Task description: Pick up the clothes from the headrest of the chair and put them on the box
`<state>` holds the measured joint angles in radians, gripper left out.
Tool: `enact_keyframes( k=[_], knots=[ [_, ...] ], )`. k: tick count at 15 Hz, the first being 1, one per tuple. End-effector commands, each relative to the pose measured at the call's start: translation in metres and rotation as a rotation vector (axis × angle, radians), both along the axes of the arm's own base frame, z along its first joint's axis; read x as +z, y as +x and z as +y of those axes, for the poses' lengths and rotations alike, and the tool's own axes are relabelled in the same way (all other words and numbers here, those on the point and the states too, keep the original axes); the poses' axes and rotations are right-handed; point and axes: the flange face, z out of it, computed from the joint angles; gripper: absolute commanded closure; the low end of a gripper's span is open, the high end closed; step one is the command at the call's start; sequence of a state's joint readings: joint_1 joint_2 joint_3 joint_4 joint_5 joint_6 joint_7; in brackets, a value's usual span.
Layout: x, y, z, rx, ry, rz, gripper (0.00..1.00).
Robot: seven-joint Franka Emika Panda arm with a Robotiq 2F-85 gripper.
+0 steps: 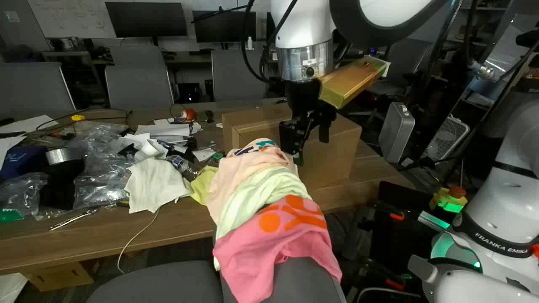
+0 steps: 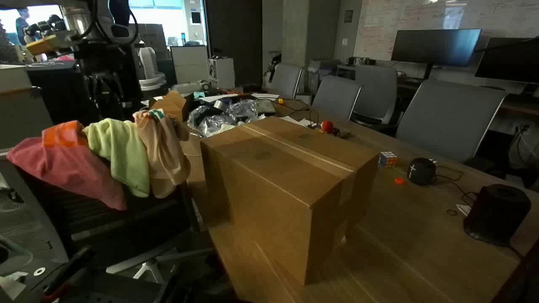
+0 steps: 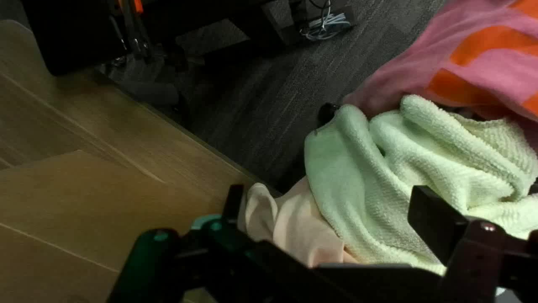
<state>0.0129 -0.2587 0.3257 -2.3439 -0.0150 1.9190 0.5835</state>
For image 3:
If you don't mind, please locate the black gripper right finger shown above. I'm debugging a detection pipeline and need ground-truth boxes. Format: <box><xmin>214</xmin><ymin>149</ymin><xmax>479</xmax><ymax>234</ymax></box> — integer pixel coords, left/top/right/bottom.
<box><xmin>407</xmin><ymin>186</ymin><xmax>538</xmax><ymax>303</ymax></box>

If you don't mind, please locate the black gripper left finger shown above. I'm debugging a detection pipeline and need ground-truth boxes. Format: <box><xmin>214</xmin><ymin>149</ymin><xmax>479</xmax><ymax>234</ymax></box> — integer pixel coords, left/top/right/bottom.
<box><xmin>106</xmin><ymin>181</ymin><xmax>316</xmax><ymax>303</ymax></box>

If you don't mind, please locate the peach shirt with print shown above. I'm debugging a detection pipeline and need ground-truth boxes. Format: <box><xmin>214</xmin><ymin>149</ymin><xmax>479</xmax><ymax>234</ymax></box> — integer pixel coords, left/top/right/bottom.
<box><xmin>239</xmin><ymin>178</ymin><xmax>360</xmax><ymax>267</ymax></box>

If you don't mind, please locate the light green towel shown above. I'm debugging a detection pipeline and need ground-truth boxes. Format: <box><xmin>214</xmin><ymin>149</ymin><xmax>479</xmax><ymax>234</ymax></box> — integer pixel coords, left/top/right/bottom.
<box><xmin>305</xmin><ymin>96</ymin><xmax>538</xmax><ymax>274</ymax></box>

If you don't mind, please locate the pink shirt with orange print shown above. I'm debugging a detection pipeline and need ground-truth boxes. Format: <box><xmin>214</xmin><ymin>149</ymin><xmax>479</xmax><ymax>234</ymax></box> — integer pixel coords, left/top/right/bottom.
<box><xmin>345</xmin><ymin>0</ymin><xmax>538</xmax><ymax>121</ymax></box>

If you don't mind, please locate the brown cardboard box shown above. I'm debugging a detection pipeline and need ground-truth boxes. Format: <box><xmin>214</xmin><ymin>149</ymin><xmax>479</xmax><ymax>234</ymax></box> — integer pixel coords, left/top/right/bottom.
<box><xmin>0</xmin><ymin>20</ymin><xmax>254</xmax><ymax>303</ymax></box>

